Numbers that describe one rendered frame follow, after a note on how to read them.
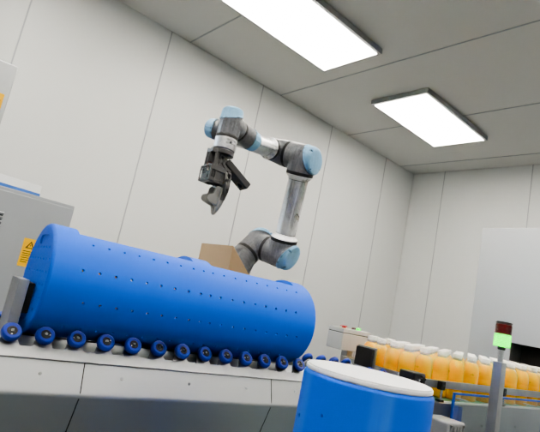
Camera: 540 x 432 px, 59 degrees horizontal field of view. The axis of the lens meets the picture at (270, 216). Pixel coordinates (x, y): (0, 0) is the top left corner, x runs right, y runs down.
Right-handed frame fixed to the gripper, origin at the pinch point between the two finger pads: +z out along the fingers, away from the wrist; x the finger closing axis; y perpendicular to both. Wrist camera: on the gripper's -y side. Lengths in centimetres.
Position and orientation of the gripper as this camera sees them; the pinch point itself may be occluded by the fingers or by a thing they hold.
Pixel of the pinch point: (215, 211)
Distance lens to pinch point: 157.0
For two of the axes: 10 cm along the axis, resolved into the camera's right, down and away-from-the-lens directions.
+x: 6.0, -0.2, -8.0
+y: -7.7, -2.7, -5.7
